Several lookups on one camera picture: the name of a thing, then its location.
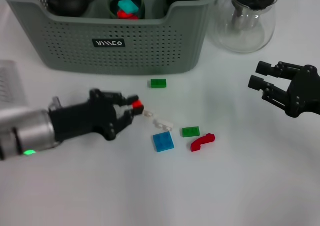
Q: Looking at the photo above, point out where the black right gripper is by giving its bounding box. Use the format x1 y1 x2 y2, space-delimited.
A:
248 61 320 118

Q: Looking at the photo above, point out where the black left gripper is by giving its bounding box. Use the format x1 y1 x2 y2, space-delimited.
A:
48 88 145 141

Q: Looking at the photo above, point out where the blue square toy brick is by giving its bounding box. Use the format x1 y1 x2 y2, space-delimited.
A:
152 131 175 153

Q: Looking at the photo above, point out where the green rectangular toy brick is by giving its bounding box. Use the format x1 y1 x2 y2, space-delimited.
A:
181 126 201 138
150 78 167 89

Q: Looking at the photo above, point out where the dark red arched brick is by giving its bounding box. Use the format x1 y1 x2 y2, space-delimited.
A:
190 133 216 153

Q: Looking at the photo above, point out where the teal square toy brick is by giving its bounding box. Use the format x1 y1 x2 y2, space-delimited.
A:
117 0 140 14

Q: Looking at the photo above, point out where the grey perforated storage bin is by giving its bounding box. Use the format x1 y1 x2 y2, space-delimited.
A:
0 0 224 76

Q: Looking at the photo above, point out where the glass carafe black lid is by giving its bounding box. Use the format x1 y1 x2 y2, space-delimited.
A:
214 0 280 54

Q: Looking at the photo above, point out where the black clay teapot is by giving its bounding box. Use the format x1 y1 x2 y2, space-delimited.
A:
46 0 98 18

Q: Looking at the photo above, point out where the left gripper cable connector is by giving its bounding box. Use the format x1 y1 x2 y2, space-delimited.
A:
48 96 64 111

